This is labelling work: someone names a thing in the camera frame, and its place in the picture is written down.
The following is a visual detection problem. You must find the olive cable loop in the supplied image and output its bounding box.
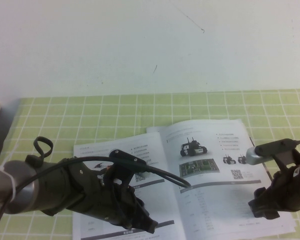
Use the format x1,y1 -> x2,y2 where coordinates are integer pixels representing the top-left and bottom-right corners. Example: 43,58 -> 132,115
32,135 -> 53,161

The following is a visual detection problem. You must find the white zip tie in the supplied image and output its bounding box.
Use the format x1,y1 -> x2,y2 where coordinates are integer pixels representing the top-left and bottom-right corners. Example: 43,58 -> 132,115
0,168 -> 17,201

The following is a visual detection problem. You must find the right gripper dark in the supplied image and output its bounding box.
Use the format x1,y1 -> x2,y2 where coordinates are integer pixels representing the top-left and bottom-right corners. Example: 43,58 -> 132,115
247,161 -> 300,220

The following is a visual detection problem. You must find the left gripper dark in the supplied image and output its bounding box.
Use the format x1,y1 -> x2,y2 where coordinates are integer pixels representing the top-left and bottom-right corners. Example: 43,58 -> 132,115
74,165 -> 158,234

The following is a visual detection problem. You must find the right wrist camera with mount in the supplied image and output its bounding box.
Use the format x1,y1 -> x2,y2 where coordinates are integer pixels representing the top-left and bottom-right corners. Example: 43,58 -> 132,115
245,138 -> 300,176

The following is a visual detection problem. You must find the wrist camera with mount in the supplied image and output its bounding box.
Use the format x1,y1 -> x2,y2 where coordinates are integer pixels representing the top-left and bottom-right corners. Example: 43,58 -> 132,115
101,148 -> 151,191
245,138 -> 300,176

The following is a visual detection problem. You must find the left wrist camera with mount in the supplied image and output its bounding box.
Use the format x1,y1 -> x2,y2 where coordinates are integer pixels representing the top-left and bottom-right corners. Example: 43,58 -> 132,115
101,148 -> 151,191

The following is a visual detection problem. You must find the black left camera cable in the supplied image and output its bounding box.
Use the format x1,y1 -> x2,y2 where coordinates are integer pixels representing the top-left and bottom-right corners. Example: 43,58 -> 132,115
0,154 -> 192,240

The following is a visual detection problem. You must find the green checkered tablecloth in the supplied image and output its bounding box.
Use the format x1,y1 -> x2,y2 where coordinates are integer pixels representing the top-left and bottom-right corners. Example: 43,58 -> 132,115
0,89 -> 300,240

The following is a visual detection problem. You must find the white product booklet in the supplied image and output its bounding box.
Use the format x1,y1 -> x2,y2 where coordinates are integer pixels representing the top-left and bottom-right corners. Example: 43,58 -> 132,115
71,118 -> 296,240

